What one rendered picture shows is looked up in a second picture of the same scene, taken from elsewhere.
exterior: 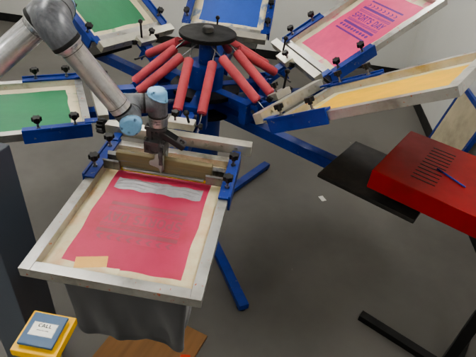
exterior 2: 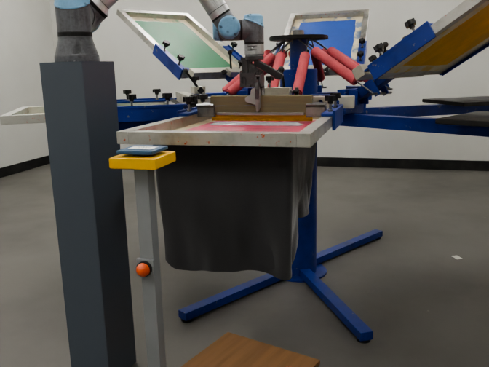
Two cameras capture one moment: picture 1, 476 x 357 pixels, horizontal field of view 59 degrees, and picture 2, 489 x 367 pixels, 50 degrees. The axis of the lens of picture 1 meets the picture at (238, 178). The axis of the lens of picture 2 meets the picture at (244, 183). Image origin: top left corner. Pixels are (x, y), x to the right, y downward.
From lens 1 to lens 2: 1.09 m
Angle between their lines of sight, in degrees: 26
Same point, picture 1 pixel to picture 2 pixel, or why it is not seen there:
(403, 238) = not seen: outside the picture
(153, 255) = not seen: hidden behind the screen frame
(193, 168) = (292, 100)
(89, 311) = (180, 225)
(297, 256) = (432, 301)
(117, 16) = (206, 62)
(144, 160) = (239, 100)
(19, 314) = (97, 273)
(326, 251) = (472, 297)
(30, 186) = not seen: hidden behind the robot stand
